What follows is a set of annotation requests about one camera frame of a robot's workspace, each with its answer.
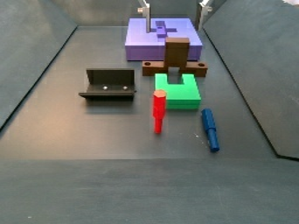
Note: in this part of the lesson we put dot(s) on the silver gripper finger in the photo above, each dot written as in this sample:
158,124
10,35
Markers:
145,10
205,4

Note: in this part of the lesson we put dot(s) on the green U-shaped block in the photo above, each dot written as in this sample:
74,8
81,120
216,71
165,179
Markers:
182,95

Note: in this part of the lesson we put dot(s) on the purple board with cross slot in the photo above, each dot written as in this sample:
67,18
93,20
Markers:
146,45

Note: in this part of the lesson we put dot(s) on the black angle fixture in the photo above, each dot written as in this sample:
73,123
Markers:
110,83

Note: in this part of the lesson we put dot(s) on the brown bridge block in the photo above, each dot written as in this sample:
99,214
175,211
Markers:
177,48

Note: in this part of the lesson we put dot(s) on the red peg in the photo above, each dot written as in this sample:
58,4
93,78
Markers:
159,109

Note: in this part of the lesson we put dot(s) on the blue peg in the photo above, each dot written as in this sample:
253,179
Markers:
210,128

